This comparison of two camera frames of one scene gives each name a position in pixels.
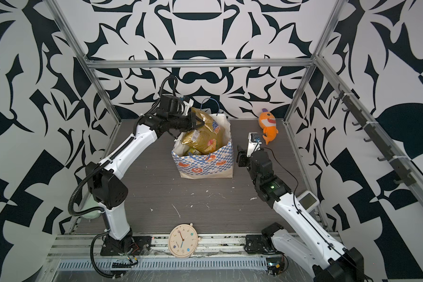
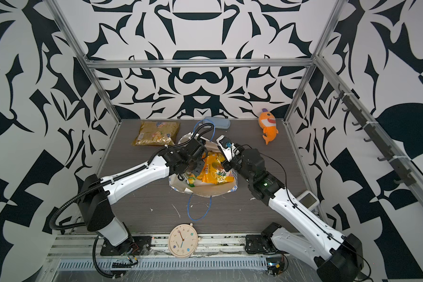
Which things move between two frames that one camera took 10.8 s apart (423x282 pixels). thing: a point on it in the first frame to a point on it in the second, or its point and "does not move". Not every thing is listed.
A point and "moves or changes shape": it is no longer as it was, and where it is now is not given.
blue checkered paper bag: [217, 164] to [178, 183]
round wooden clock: [183, 240] does not move
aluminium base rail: [83, 252] does not move
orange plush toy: [267, 121] does not move
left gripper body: [183, 124] to [196, 168]
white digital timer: [308, 201] does not move
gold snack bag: [207, 138] moves or changes shape
